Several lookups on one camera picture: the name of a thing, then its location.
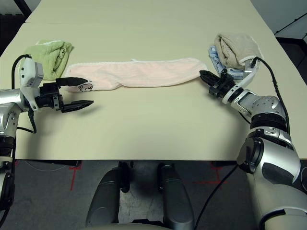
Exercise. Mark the light blue folded towel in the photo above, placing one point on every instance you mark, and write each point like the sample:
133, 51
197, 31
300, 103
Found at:
213, 56

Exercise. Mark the green folded towel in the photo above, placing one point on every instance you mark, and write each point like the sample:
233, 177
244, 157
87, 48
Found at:
48, 57

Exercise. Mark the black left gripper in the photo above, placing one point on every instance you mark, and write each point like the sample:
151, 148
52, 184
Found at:
49, 95

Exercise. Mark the black foam floor mat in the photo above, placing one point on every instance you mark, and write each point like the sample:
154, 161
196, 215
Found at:
7, 31

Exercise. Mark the grey robot left leg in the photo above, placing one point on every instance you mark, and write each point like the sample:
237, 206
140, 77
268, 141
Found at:
105, 196

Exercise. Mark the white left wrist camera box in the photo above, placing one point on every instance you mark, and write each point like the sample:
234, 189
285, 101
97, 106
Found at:
30, 72

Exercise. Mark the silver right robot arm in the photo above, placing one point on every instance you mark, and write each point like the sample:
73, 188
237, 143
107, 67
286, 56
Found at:
271, 163

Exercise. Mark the beige folded towel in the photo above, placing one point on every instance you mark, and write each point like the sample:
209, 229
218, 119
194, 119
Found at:
237, 48

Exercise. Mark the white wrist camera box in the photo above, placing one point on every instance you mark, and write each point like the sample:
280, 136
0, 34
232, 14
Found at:
30, 72
248, 72

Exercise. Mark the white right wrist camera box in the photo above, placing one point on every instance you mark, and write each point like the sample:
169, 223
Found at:
248, 72

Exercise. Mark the grey robot right leg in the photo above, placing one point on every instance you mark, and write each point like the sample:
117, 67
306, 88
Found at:
177, 196

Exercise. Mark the pink towel with white trim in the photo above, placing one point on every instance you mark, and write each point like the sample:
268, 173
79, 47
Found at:
144, 74

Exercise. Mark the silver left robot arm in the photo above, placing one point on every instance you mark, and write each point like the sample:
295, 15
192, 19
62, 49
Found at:
7, 103

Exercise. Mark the grey robot leg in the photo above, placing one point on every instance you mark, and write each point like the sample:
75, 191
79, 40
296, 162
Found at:
105, 196
177, 196

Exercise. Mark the beige side table black legs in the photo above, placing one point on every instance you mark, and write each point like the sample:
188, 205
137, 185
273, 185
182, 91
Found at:
20, 7

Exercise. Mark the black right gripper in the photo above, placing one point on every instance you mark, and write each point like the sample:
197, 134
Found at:
223, 86

